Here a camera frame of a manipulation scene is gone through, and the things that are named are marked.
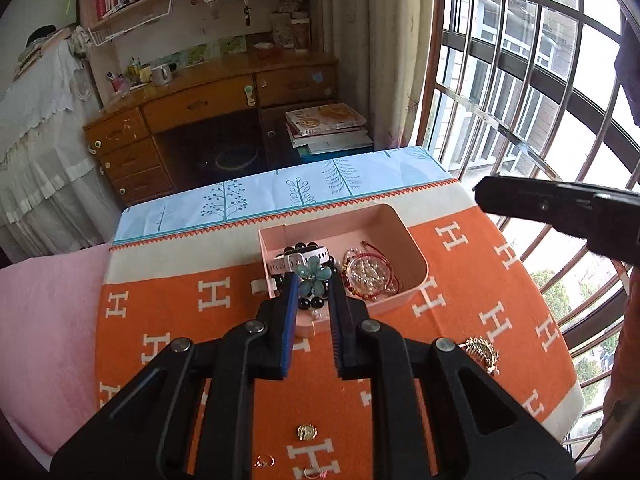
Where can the white wire shelf basket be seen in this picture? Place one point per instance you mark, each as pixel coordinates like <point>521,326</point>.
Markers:
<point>126,20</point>

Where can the wooden bookshelf with books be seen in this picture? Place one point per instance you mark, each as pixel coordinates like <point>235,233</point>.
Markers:
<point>197,31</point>

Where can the white mug on desk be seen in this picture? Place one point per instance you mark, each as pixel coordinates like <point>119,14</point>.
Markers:
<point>161,75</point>

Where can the wooden desk with drawers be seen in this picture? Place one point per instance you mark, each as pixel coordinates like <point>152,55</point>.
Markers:
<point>162,140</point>

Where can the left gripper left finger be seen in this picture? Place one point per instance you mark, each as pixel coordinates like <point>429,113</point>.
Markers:
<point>273,346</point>

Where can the window with metal bars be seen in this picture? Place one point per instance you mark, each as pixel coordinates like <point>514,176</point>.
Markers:
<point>528,89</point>

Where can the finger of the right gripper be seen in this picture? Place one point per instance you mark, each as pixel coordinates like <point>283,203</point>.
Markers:
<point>566,206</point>

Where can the light blue patterned sheet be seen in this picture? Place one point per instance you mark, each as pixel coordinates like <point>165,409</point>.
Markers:
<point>279,191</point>

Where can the white smart watch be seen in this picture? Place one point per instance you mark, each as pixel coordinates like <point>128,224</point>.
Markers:
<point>299,256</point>

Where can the stack of books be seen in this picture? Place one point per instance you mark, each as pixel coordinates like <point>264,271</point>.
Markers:
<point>327,129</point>

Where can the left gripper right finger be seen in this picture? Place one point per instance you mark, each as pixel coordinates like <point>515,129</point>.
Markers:
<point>351,329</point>

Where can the teal flower hair clip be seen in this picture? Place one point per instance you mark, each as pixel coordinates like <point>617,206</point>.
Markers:
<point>313,278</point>

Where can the orange H-pattern blanket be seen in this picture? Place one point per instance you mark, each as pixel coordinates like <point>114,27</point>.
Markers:
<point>197,285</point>

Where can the white lace covered furniture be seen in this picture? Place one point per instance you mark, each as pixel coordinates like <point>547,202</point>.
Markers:
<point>54,198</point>

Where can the pink bed sheet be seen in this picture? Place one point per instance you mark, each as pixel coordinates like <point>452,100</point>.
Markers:
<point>49,308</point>

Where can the pink jewelry tray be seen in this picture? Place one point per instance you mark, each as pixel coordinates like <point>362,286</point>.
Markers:
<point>378,259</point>

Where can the beige curtain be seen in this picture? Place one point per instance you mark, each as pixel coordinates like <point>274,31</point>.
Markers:
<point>382,47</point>

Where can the black bin under desk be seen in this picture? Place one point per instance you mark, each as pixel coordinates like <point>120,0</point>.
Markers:
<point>235,159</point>

